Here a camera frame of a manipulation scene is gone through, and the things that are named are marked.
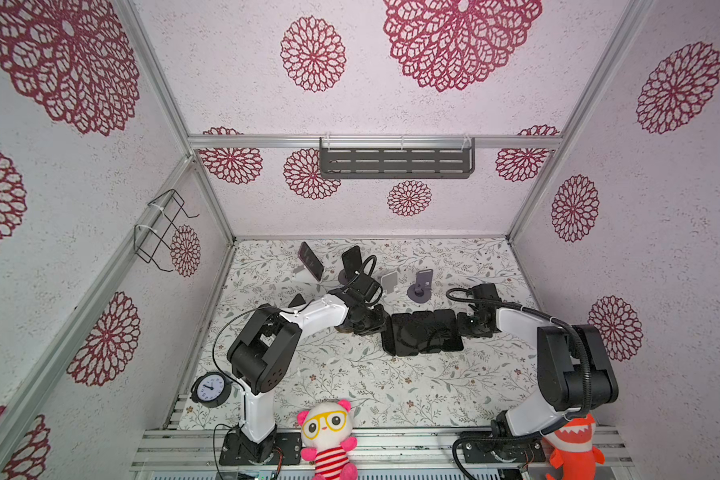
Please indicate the red shark plush toy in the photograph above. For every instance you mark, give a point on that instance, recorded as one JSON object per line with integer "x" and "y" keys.
{"x": 573, "y": 449}

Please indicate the white pink plush doll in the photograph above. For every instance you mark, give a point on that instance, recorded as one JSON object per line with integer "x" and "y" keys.
{"x": 326, "y": 434}

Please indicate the grey wall shelf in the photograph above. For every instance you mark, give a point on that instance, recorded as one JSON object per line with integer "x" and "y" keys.
{"x": 401, "y": 163}

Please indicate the black wire wall rack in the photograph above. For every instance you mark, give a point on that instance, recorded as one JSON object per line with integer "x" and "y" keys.
{"x": 169, "y": 242}

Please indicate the small round clock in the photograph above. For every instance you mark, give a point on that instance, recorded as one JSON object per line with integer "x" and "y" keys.
{"x": 211, "y": 390}

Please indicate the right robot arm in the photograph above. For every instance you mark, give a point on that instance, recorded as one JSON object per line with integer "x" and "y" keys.
{"x": 574, "y": 377}

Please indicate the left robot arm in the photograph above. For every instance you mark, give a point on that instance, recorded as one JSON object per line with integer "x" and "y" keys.
{"x": 263, "y": 350}

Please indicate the grey round phone stand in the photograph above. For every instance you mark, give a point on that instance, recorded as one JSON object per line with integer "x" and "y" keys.
{"x": 343, "y": 279}

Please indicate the purple round phone stand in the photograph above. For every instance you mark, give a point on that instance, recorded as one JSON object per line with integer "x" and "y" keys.
{"x": 420, "y": 291}

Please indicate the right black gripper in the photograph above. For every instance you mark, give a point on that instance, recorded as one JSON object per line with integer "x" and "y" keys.
{"x": 461, "y": 316}

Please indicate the white folding phone stand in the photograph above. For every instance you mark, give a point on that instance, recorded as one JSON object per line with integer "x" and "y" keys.
{"x": 389, "y": 282}

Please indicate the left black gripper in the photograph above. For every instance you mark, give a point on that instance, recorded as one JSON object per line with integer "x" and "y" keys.
{"x": 379, "y": 324}

